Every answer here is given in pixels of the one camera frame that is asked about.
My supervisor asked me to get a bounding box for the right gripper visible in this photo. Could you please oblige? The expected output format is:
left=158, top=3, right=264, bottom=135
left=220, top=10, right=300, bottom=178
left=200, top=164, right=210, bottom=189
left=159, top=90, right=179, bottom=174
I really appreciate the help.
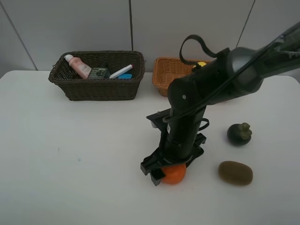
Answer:
left=141, top=117, right=206, bottom=186

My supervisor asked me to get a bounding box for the orange tangerine fruit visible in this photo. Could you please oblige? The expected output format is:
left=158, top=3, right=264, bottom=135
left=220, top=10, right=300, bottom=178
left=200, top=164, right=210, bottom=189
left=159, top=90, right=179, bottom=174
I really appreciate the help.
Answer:
left=162, top=164, right=187, bottom=185

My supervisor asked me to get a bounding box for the brown kiwi fruit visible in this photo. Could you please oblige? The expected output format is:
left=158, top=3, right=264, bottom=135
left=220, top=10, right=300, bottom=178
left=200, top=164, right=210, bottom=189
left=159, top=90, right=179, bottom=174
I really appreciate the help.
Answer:
left=218, top=161, right=253, bottom=186

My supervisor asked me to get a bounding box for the dark mangosteen fruit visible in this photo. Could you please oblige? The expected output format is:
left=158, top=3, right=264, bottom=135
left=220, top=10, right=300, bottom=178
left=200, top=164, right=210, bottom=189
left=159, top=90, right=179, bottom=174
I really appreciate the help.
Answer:
left=227, top=122, right=252, bottom=146

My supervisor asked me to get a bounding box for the black whiteboard eraser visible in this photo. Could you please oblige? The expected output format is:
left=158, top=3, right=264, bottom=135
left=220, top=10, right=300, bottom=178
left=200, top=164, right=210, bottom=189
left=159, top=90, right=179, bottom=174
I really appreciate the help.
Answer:
left=118, top=74, right=132, bottom=79

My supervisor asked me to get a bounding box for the white pink-tipped marker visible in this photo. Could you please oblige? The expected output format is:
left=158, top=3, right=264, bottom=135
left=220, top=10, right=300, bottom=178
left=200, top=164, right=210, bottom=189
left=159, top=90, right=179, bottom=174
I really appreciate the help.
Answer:
left=109, top=64, right=134, bottom=79

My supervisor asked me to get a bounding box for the black square bottle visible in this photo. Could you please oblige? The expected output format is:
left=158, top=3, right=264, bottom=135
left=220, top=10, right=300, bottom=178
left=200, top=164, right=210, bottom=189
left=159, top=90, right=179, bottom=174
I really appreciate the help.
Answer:
left=87, top=62, right=110, bottom=80

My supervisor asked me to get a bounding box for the yellow lemon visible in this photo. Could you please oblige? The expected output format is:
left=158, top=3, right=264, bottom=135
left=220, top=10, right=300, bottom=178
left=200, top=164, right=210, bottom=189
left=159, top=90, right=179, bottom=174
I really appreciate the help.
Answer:
left=193, top=61, right=207, bottom=68

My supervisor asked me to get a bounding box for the pink lotion bottle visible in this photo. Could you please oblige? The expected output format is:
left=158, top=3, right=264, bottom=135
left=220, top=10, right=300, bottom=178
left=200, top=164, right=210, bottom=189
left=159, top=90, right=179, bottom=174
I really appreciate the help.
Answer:
left=64, top=54, right=91, bottom=80

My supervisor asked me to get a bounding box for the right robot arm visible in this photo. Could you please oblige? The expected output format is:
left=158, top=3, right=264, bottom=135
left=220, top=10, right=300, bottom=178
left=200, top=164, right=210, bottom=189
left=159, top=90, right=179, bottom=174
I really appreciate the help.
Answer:
left=140, top=24, right=300, bottom=185

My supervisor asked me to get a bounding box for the orange wicker basket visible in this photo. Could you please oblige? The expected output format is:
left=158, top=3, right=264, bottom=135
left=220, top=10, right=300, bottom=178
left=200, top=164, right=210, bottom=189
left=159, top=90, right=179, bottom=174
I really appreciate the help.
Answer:
left=152, top=57, right=195, bottom=97

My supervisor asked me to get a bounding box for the dark brown wicker basket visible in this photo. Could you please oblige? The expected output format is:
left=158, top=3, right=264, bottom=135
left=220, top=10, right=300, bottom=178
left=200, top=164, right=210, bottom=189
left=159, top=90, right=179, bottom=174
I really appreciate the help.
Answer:
left=48, top=51, right=145, bottom=101

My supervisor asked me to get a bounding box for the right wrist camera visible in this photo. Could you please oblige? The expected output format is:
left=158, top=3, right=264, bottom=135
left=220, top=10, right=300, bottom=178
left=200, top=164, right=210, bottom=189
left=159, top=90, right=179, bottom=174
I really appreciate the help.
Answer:
left=146, top=108, right=171, bottom=131

